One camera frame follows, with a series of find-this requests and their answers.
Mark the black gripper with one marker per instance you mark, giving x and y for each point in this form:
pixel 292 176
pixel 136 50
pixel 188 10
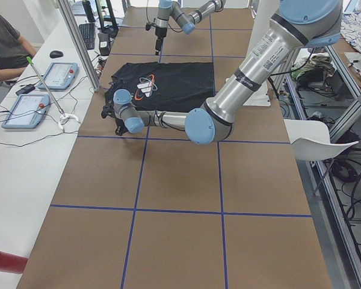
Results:
pixel 159 33
pixel 118 118

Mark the black graphic t-shirt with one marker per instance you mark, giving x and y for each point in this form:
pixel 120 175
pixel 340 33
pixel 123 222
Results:
pixel 177 87

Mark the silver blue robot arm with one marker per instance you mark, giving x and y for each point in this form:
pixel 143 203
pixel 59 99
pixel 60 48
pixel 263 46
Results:
pixel 186 22
pixel 294 24

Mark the green tipped reach stick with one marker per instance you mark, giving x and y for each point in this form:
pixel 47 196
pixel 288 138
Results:
pixel 63 116

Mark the far teach pendant tablet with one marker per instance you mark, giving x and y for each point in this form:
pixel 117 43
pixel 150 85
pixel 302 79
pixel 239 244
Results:
pixel 60 75

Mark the teach pendant tablet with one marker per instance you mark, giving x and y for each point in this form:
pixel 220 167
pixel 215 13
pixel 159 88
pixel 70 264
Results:
pixel 60 75
pixel 27 111

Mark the black keyboard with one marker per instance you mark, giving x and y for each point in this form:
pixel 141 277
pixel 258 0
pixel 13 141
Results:
pixel 87 31

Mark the black computer mouse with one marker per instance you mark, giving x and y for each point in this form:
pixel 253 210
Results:
pixel 56 54

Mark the near teach pendant tablet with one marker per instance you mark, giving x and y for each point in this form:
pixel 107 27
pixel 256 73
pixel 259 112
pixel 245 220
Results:
pixel 27 111

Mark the seated person grey shirt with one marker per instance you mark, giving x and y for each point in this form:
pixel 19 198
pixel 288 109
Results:
pixel 14 51

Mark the red fire extinguisher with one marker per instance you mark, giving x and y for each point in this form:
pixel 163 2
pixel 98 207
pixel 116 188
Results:
pixel 10 263

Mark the blue white patterned cloth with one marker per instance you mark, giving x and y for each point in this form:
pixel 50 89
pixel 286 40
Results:
pixel 351 29

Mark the aluminium frame post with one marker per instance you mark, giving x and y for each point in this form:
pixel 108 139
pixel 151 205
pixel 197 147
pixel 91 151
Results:
pixel 78 42

